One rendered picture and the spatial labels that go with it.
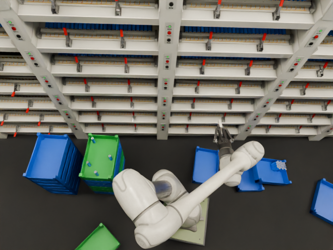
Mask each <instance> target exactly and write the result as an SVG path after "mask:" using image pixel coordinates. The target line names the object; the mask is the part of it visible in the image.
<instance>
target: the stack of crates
mask: <svg viewBox="0 0 333 250"><path fill-rule="evenodd" d="M37 136H38V138H37V141H36V144H35V147H34V150H33V153H32V156H31V159H30V162H29V165H28V168H27V170H26V173H23V177H25V178H27V179H28V180H30V181H32V182H33V183H35V184H37V185H38V186H40V187H42V188H43V189H45V190H47V191H49V192H50V193H54V194H70V195H77V193H78V189H79V184H80V180H81V178H80V177H79V173H81V169H82V164H83V160H84V157H83V156H82V154H81V153H80V151H79V150H78V149H77V147H76V146H75V145H74V143H73V142H72V140H71V139H70V138H69V136H68V135H67V134H65V135H49V134H41V133H40V132H38V133H37Z"/></svg>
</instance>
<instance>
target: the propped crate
mask: <svg viewBox="0 0 333 250"><path fill-rule="evenodd" d="M276 161H282V162H286V160H275V159H268V158H262V159H261V160H260V161H259V162H258V163H257V164H256V165H255V166H253V167H252V169H253V175H254V180H255V183H260V184H270V185H280V186H285V185H288V184H291V183H292V182H291V181H289V180H288V176H287V172H286V170H285V171H282V172H280V171H279V172H277V171H273V170H272V167H271V164H272V163H273V162H276Z"/></svg>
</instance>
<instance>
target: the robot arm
mask: <svg viewBox="0 0 333 250"><path fill-rule="evenodd" d="M221 130H222V133H221ZM217 132H218V134H219V140H218V141H217ZM222 135H223V136H222ZM226 135H227V136H226ZM227 137H228V139H229V140H228V139H227ZM233 142H234V139H233V138H232V137H231V135H230V133H229V131H228V129H227V128H224V126H223V124H222V122H221V119H218V125H217V128H216V130H215V137H214V140H213V143H216V144H217V145H218V148H219V153H218V154H219V161H220V171H218V172H217V173H216V174H214V175H213V176H212V177H210V178H209V179H208V180H207V181H205V182H204V183H203V184H201V185H200V186H199V187H197V188H196V189H195V190H193V191H192V192H191V193H188V192H187V190H186V189H185V188H184V186H183V185H182V183H181V182H180V181H179V179H178V178H177V177H176V176H175V175H174V174H173V173H172V172H170V171H168V170H166V169H161V170H159V171H157V172H156V173H155V174H154V175H153V178H152V181H149V180H148V179H146V178H145V177H144V176H142V175H140V174H139V173H138V172H137V171H135V170H133V169H125V170H123V171H122V172H120V173H119V174H118V175H116V176H115V177H114V179H113V181H112V188H113V192H114V195H115V197H116V199H117V201H118V203H119V204H120V206H121V207H122V209H123V210H124V212H125V213H126V214H127V216H128V217H129V218H130V219H131V220H132V221H133V223H134V224H135V226H136V229H135V230H134V235H135V239H136V242H137V244H138V245H139V246H140V247H142V248H144V249H149V248H153V247H155V246H157V245H160V244H161V243H163V242H165V241H166V240H168V239H169V238H170V237H171V236H172V235H174V234H175V233H176V231H177V230H178V229H179V228H180V229H185V230H190V231H192V232H196V231H197V226H196V224H197V223H198V222H199V221H203V220H204V217H203V216H202V207H201V205H200V203H201V202H202V201H203V200H204V199H206V198H207V197H208V196H209V195H210V194H212V193H213V192H214V191H215V190H216V189H218V188H219V187H220V186H221V185H222V184H223V183H225V185H227V186H229V187H234V186H237V185H239V184H240V181H241V175H242V173H243V172H244V171H247V170H248V169H250V168H252V167H253V166H255V165H256V164H257V163H258V162H259V161H260V160H261V159H262V157H263V156H264V148H263V146H262V145H261V144H260V143H259V142H256V141H250V142H247V143H245V144H244V145H242V146H240V147H239V148H238V149H236V150H235V151H233V149H232V147H231V143H233ZM159 200H161V201H163V202H165V203H166V204H167V206H164V205H163V204H162V203H161V202H160V201H159Z"/></svg>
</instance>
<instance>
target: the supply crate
mask: <svg viewBox="0 0 333 250"><path fill-rule="evenodd" d="M88 136H89V138H88V142H87V147H86V151H85V155H84V160H83V164H82V169H81V173H79V177H80V178H81V179H82V180H94V181H109V182H112V181H113V177H114V170H115V164H116V158H117V152H118V145H119V137H118V135H115V136H108V135H93V134H92V133H88ZM92 137H93V138H94V140H95V142H96V143H93V142H92V140H91V138H92ZM109 155H111V157H112V160H110V159H109ZM87 161H89V163H90V164H91V167H89V166H88V165H87V164H86V162H87ZM94 171H97V172H98V174H99V175H98V176H96V175H95V173H94Z"/></svg>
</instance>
